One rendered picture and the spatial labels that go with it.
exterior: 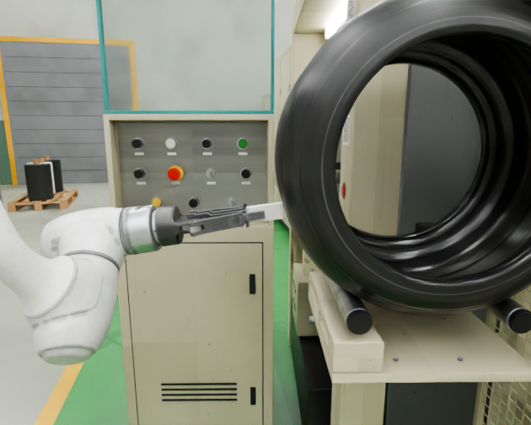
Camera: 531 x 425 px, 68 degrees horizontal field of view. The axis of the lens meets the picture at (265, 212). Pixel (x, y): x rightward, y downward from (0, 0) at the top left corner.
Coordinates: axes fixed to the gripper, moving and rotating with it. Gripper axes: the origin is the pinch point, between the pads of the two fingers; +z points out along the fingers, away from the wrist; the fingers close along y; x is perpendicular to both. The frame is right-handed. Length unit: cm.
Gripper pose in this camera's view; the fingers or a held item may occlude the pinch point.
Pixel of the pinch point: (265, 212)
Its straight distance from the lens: 74.3
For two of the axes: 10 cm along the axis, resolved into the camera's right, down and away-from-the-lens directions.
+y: -0.1, -2.1, 9.8
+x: 1.4, 9.7, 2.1
